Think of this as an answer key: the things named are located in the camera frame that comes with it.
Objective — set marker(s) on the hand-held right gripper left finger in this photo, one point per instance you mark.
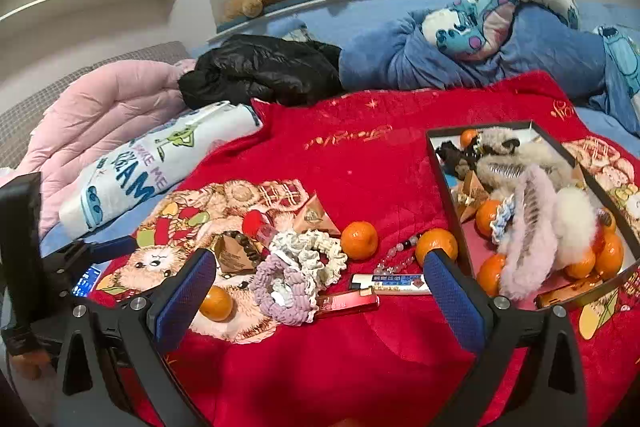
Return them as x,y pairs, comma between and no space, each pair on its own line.
185,302

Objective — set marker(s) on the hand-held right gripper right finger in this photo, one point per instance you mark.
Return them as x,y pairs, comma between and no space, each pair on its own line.
455,302

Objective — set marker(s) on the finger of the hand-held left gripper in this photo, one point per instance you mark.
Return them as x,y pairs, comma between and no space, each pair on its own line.
117,247

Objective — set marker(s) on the tangerine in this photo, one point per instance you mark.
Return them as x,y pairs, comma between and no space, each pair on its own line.
359,239
580,269
491,276
609,256
216,303
436,244
469,138
486,217

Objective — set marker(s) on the gold triangular packet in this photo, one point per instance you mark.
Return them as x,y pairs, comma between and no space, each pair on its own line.
472,197
227,259
315,219

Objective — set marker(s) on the white lighter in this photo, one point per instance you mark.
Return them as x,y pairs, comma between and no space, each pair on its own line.
395,284

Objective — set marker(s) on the purple scrunchie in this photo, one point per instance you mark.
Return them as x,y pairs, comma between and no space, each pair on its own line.
265,282

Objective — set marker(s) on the black rectangular box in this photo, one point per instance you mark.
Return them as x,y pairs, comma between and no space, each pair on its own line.
445,207

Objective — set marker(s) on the red-capped clear bottle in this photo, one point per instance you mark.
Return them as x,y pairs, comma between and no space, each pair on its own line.
253,222

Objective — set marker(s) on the red lighter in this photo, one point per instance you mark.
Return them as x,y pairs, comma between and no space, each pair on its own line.
345,305

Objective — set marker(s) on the person's left hand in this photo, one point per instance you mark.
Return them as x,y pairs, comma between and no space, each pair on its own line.
30,364

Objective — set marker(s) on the phone with blue screen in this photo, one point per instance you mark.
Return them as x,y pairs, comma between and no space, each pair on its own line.
87,281

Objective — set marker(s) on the white cartoon blanket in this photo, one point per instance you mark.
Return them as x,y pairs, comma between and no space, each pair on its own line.
150,167

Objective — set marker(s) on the pink fur hair claw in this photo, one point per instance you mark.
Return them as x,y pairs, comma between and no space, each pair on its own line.
525,247

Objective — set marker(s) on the blue white knitted scrunchie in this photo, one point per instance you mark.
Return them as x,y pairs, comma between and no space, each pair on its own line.
501,219

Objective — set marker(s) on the gold rectangular case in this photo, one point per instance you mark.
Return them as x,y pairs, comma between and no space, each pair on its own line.
565,294

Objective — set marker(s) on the grey plaid headboard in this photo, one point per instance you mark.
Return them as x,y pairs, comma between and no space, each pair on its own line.
20,117

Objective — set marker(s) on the pink quilt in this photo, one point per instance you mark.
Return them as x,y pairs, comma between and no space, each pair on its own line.
100,107

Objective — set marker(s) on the white fur pompom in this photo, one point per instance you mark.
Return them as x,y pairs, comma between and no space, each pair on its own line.
575,222

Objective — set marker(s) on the dark brown scrunchie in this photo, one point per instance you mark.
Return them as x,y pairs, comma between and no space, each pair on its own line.
452,157

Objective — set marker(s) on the beige fur hair claw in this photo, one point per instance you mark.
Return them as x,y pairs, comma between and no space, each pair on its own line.
530,172

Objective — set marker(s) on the red printed blanket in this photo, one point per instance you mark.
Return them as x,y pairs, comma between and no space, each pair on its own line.
360,167

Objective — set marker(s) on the white remote control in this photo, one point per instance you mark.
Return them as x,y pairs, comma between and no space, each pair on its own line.
215,108

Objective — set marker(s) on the beige fluffy scrunchie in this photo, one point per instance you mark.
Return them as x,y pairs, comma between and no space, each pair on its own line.
500,138

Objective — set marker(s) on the black puffer jacket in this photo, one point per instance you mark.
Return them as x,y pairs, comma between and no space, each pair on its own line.
260,67

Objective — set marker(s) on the blue cartoon quilt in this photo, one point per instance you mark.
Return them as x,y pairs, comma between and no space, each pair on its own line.
540,47

